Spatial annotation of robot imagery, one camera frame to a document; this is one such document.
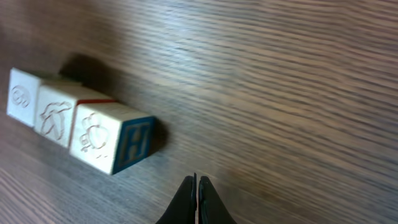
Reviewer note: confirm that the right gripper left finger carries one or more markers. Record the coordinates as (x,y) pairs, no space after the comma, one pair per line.
(182,208)

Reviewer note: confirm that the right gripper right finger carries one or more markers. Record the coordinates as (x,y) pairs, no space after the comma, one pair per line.
(211,209)

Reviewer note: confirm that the blue H letter block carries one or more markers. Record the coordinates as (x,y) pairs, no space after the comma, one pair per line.
(110,136)

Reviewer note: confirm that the yellow edged wooden block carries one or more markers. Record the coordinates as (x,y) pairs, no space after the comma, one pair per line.
(23,90)

